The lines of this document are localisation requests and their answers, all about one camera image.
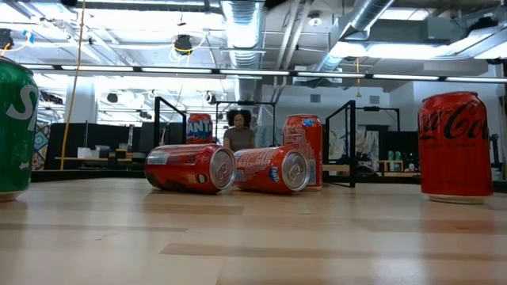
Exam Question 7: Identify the colourful patterned partition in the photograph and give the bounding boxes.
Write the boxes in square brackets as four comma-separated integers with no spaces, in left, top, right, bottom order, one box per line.
[32,123,51,171]

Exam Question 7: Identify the yellow hanging cable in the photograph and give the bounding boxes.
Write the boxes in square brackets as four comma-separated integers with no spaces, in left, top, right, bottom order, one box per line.
[59,0,86,171]

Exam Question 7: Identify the red Coca-Cola can, black script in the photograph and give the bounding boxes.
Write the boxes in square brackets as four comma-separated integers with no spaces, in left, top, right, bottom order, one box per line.
[417,91,494,206]

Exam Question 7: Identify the black ceiling device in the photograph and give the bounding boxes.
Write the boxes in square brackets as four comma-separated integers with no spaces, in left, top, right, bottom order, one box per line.
[0,28,14,51]

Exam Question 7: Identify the black metal frame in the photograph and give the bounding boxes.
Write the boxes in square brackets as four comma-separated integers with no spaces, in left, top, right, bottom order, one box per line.
[356,105,401,132]

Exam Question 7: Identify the white box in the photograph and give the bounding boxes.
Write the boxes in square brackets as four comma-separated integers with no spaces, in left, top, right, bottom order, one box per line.
[76,146,101,160]

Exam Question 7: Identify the small wooden shelf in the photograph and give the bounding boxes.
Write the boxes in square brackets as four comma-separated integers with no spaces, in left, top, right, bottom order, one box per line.
[377,158,406,177]

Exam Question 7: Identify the green Sprite can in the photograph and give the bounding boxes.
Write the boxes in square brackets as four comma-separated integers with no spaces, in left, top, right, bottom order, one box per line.
[0,56,40,203]

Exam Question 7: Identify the red coca-cola can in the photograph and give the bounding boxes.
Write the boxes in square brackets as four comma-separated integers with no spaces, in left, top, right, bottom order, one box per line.
[417,91,494,206]
[143,142,238,196]

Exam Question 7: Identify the black bar with light strips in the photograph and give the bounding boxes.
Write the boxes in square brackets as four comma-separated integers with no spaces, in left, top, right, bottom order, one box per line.
[19,63,507,85]

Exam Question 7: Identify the silver ventilation duct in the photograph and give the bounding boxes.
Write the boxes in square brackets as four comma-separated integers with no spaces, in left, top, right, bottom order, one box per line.
[219,0,265,124]
[315,0,397,73]

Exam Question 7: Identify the black partition panel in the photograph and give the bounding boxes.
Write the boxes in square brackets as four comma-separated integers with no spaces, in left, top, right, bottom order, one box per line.
[44,122,207,171]
[378,130,421,175]

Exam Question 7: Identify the black wire tray rack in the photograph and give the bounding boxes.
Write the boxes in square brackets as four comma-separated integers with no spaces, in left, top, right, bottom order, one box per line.
[153,96,356,189]

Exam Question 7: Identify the black overhead camera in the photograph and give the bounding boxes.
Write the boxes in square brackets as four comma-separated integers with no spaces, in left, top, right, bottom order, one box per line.
[173,33,195,56]

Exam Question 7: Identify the yellow hanging pull cord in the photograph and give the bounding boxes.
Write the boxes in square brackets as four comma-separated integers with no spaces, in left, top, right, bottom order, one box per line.
[355,57,364,99]

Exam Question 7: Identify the person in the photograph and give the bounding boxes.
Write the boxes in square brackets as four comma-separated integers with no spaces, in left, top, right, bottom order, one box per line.
[222,108,257,154]

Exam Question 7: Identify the wooden desk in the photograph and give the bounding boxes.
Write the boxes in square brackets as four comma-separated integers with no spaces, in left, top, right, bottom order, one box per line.
[54,156,134,163]

